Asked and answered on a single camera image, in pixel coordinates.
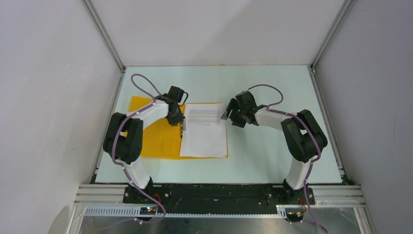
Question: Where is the printed paper sheet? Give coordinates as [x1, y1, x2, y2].
[180, 102, 228, 158]

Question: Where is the right controller board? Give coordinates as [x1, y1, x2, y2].
[285, 212, 305, 223]

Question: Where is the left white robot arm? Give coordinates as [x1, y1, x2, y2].
[103, 86, 188, 203]

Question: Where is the aluminium frame rail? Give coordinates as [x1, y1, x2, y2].
[75, 184, 366, 218]

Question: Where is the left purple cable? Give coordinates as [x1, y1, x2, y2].
[87, 74, 167, 231]

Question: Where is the orange plastic folder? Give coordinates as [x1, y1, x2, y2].
[128, 96, 229, 160]

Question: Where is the controller board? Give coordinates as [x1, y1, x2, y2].
[139, 207, 157, 215]
[285, 212, 305, 223]

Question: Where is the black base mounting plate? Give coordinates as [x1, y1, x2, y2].
[123, 183, 316, 215]

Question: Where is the left controller board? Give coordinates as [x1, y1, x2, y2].
[139, 207, 157, 215]

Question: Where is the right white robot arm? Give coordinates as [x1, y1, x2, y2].
[221, 91, 328, 204]

